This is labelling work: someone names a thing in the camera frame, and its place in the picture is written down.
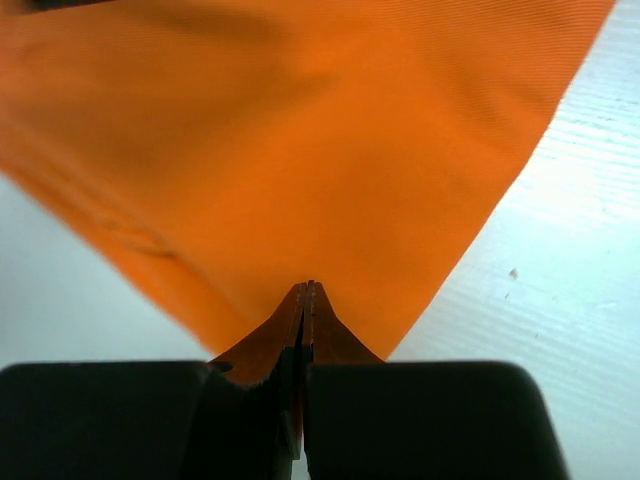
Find orange trousers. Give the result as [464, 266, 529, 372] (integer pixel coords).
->
[1, 1, 612, 357]

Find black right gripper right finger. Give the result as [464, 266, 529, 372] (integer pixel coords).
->
[302, 280, 383, 479]

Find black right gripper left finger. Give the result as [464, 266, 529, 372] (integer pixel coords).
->
[210, 283, 306, 479]

